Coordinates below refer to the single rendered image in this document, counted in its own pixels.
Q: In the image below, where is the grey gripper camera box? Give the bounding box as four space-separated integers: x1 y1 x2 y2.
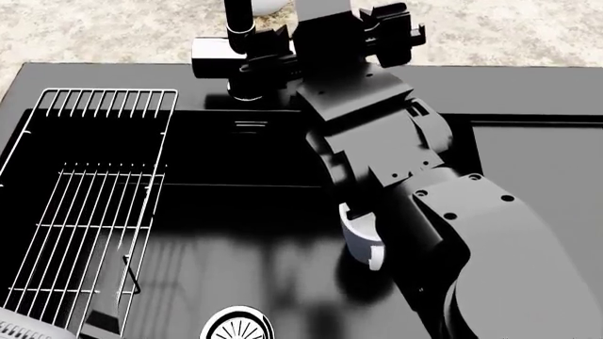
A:
294 0 354 23

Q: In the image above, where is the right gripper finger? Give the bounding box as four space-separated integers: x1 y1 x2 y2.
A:
253 24 296 59
358 2 428 70

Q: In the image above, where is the round sink drain strainer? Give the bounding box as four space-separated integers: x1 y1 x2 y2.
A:
199 304 277 339

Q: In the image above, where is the black sink faucet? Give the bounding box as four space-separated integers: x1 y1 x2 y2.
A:
190 0 266 103

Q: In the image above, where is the white wire dish rack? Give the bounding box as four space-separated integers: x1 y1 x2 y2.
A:
0 88 180 339

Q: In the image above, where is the white round object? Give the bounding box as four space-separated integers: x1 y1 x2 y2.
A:
251 0 287 17

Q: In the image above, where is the black kitchen sink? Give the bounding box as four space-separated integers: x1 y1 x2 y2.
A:
0 62 603 339

